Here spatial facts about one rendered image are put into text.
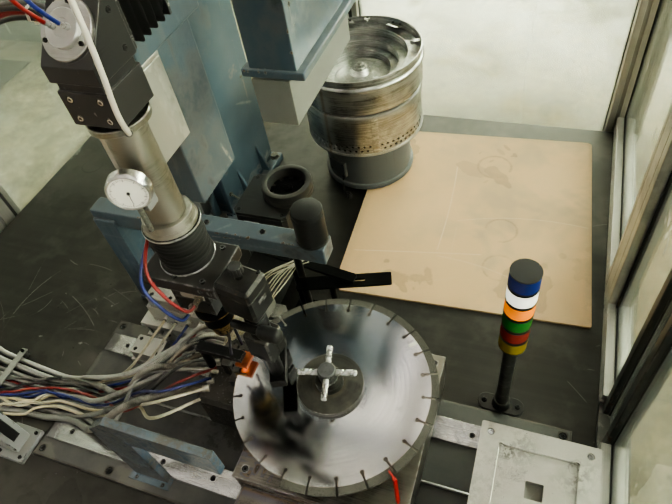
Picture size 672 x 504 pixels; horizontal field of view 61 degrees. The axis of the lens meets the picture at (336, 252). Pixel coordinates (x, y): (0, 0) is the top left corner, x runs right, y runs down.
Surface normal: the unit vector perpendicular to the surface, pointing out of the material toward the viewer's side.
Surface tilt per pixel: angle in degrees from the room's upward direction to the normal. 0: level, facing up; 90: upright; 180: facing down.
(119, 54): 90
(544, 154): 0
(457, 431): 0
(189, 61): 90
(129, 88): 90
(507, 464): 0
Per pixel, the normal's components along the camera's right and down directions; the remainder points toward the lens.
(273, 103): -0.32, 0.74
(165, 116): 0.94, 0.17
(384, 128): 0.32, 0.68
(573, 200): -0.13, -0.65
